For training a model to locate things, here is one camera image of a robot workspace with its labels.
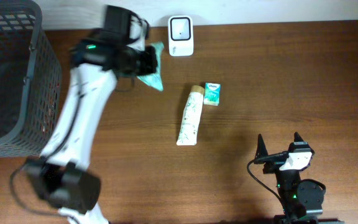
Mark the white floral cream tube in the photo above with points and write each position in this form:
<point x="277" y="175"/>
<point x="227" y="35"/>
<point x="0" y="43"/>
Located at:
<point x="191" y="117"/>

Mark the white barcode scanner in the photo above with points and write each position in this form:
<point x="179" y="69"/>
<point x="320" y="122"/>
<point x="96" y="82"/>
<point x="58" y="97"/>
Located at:
<point x="180" y="36"/>

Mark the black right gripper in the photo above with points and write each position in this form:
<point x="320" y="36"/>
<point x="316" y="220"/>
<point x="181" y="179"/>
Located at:
<point x="274" y="158"/>

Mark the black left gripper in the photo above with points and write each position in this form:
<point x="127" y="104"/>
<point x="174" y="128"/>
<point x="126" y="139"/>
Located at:
<point x="150" y="61"/>

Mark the teal wipes packet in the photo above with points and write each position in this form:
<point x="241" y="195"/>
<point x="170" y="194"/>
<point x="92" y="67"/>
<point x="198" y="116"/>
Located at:
<point x="154" y="80"/>

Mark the small green tissue pack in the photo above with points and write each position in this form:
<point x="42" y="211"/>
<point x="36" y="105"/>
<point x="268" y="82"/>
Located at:
<point x="212" y="94"/>

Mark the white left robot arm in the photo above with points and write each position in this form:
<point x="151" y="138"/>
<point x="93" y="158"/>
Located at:
<point x="60" y="174"/>

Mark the dark grey plastic basket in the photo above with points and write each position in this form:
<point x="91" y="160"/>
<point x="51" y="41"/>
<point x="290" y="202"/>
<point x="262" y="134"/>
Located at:
<point x="30" y="79"/>

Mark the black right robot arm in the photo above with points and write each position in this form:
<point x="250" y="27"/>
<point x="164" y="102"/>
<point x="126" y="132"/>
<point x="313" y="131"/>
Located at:
<point x="301" y="199"/>

